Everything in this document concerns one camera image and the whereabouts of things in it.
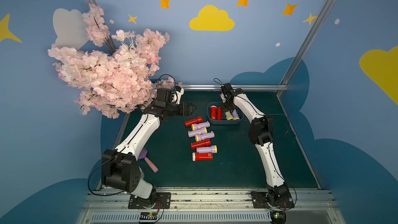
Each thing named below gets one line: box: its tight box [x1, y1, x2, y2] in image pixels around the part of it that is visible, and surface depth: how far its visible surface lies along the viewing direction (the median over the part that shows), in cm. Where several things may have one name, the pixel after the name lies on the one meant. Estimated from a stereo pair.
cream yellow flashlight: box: [224, 110, 234, 121], surface depth 103 cm
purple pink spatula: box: [137, 147, 160, 174], surface depth 87 cm
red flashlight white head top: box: [209, 105, 218, 121], surface depth 109 cm
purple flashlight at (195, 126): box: [190, 120, 211, 131], surface depth 101 cm
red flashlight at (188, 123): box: [184, 116, 204, 128], surface depth 103 cm
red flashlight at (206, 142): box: [190, 138, 212, 150], surface depth 93 cm
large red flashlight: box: [216, 106, 223, 121], surface depth 107 cm
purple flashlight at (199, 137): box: [194, 130, 216, 142], surface depth 97 cm
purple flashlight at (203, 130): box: [187, 127, 208, 138], surface depth 98 cm
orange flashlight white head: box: [191, 152, 213, 162], surface depth 88 cm
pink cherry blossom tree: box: [47, 4, 182, 120], surface depth 62 cm
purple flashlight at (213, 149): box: [195, 145, 218, 154], surface depth 90 cm
